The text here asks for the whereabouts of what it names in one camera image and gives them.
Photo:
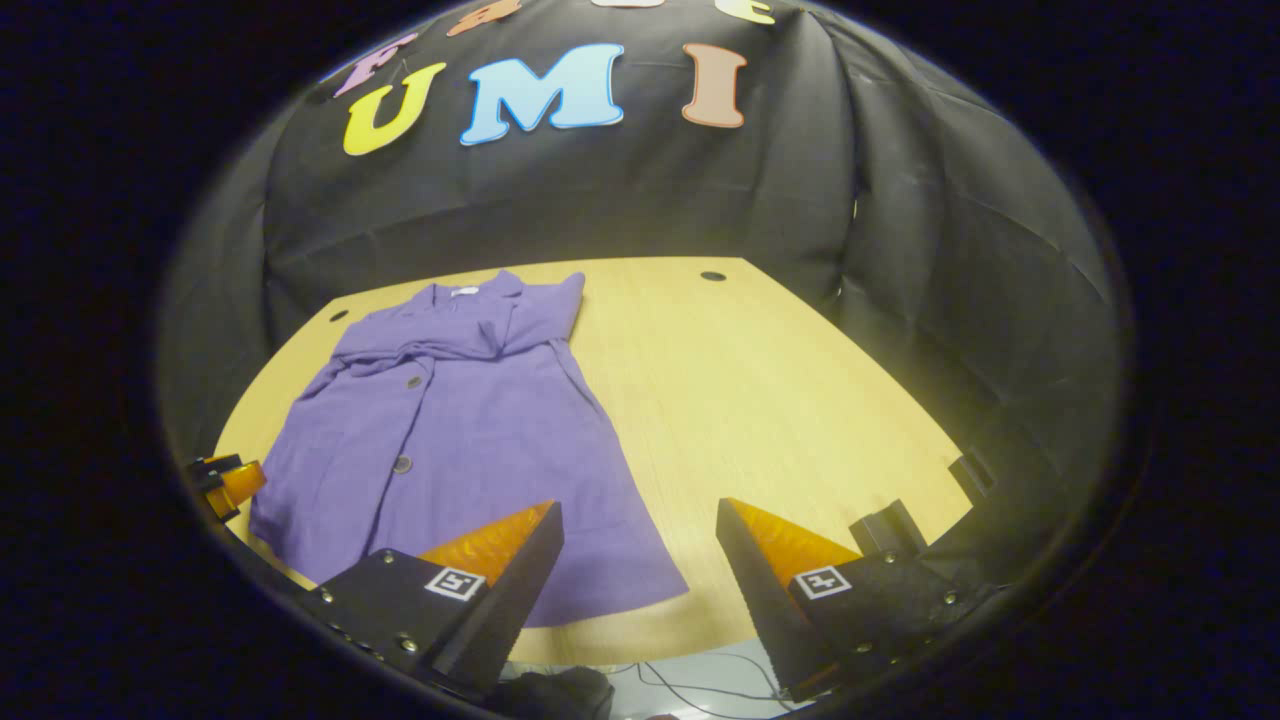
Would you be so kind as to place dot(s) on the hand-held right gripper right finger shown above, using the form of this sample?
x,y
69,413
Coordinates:
x,y
760,600

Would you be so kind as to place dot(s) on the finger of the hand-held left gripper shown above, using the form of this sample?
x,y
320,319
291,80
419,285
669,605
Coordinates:
x,y
238,485

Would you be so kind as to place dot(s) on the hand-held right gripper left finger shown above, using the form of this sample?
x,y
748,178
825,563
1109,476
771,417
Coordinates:
x,y
515,600

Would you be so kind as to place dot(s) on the purple button shirt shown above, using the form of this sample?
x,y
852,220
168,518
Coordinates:
x,y
470,430

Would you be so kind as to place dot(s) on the dark cloth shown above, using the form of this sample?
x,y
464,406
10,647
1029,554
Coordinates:
x,y
555,695

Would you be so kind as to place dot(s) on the black table clamp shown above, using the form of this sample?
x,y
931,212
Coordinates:
x,y
885,530
972,475

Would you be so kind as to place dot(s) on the black backdrop cloth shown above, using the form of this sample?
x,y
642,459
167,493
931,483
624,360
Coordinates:
x,y
700,190

